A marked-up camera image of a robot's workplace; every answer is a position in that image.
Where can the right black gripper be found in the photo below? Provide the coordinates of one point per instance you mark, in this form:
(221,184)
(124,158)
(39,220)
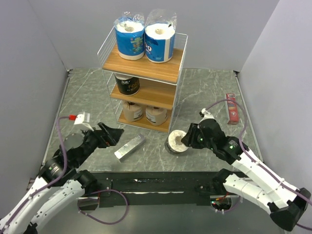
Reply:
(189,139)

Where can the red toothpaste box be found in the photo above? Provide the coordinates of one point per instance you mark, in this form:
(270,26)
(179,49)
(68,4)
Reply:
(232,109)

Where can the blue paper towel roll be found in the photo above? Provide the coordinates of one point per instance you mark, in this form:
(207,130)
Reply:
(129,31)
(160,30)

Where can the black paper towel roll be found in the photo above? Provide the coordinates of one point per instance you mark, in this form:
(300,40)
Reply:
(127,85)
(173,143)

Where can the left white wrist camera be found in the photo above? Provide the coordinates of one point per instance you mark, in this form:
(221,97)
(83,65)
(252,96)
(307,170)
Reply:
(81,121)

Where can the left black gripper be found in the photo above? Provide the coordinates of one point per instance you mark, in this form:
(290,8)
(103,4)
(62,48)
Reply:
(109,137)

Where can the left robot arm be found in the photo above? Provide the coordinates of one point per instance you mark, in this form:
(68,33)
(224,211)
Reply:
(59,181)

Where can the brown paper roll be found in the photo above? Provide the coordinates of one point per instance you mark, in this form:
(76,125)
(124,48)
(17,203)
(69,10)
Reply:
(132,111)
(156,116)

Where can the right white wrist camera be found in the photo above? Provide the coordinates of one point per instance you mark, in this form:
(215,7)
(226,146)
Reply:
(204,114)

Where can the white wire wooden shelf rack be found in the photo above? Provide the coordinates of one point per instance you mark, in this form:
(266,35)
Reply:
(159,82)

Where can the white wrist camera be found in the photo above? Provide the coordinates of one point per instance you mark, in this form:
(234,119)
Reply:
(204,114)
(81,121)

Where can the silver toothpaste box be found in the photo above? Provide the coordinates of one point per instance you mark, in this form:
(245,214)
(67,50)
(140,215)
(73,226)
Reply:
(129,147)

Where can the brown paper roll front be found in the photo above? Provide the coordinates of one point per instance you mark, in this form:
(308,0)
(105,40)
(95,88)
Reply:
(132,111)

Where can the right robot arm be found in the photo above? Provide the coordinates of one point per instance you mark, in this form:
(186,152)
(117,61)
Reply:
(284,202)

